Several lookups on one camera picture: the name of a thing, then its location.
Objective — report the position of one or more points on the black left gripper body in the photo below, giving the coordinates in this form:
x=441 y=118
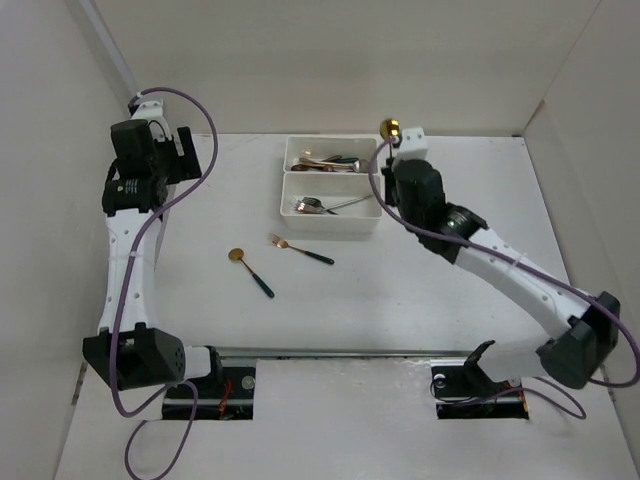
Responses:
x=169 y=162

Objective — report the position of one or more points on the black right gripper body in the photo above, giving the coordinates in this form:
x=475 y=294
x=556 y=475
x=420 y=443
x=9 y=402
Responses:
x=388 y=172

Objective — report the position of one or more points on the gold round spoon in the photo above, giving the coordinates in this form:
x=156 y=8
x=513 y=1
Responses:
x=390 y=131

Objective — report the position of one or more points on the silver fork shiny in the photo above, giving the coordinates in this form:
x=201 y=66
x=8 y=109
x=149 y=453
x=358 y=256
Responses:
x=309 y=205

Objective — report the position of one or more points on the silver fork matte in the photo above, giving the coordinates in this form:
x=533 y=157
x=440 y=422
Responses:
x=348 y=203

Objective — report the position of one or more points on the gold spoon green handle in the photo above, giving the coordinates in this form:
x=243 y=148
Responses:
x=237 y=255

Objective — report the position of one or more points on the copper round spoon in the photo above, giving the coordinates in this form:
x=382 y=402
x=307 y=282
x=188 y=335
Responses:
x=305 y=163

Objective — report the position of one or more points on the gold fork green handle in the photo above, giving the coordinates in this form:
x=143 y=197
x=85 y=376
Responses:
x=283 y=244

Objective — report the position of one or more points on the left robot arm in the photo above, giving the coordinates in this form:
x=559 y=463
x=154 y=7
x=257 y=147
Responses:
x=130 y=350

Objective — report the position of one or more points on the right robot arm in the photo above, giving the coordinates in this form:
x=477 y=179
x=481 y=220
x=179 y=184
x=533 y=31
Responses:
x=580 y=330

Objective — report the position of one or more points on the white near container tray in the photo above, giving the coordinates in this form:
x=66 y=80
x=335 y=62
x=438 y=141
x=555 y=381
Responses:
x=330 y=188

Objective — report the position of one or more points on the silver round spoon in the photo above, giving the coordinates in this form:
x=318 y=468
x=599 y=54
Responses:
x=358 y=166

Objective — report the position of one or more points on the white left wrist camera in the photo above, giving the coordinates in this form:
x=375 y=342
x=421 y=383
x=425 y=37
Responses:
x=152 y=111

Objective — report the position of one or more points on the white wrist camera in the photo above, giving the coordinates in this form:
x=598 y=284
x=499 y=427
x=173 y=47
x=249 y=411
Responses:
x=413 y=144
x=152 y=111

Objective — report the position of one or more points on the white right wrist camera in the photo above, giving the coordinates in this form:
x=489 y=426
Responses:
x=413 y=144

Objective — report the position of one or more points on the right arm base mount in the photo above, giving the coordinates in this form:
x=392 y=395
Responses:
x=464 y=392

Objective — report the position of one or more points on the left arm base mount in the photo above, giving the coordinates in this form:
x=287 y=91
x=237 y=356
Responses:
x=226 y=394

